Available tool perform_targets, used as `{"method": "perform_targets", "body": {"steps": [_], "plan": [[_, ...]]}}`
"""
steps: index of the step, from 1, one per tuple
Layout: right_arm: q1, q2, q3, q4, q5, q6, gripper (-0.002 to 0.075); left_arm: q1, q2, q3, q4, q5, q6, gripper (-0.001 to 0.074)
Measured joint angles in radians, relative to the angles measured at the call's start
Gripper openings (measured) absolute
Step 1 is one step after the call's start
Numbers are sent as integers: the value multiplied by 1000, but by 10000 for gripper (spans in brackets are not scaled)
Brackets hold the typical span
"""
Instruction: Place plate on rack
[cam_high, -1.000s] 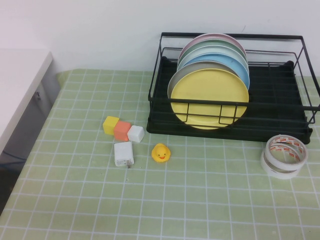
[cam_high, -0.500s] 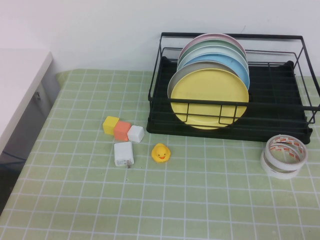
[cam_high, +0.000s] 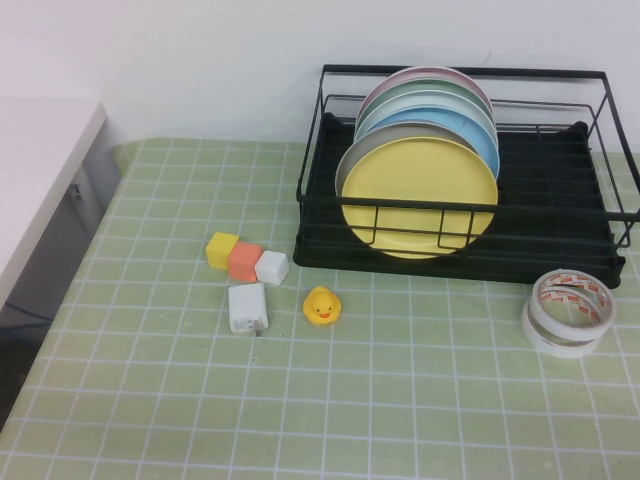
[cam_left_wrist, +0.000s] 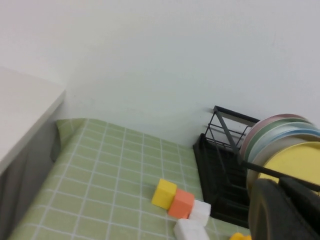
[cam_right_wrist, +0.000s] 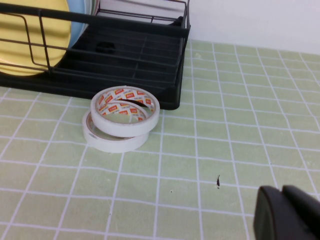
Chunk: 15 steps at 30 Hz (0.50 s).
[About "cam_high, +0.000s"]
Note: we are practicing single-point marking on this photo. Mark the pink round plate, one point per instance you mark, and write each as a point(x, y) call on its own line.
point(425, 73)

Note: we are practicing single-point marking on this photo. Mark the white plug charger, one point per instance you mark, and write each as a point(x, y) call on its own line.
point(245, 307)

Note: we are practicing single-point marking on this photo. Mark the yellow rubber duck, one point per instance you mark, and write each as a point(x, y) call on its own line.
point(320, 307)

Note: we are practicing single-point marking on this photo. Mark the grey round plate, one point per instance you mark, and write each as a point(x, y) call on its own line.
point(367, 141)

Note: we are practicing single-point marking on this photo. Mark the pale mint round plate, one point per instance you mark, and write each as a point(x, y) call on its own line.
point(375, 112)

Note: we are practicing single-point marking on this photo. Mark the green round plate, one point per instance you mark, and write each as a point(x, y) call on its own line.
point(425, 89)

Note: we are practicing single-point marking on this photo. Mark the yellow round plate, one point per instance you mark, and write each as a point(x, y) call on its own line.
point(415, 180)

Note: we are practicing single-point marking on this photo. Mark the orange cube block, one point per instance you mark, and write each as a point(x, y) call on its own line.
point(242, 262)

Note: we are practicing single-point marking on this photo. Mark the green checkered tablecloth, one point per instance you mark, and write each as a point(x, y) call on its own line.
point(150, 400)

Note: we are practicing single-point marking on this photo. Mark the white tape roll orange print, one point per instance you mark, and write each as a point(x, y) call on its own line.
point(560, 351)
point(570, 280)

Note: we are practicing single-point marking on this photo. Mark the yellow cube block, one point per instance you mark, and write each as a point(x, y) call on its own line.
point(220, 250)

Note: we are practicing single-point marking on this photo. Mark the blue round plate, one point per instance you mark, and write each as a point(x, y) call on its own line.
point(465, 132)

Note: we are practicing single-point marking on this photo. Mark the white cube block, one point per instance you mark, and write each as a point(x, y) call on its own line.
point(270, 267)

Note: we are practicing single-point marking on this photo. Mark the small metal cabinet latch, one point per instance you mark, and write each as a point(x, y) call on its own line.
point(76, 192)

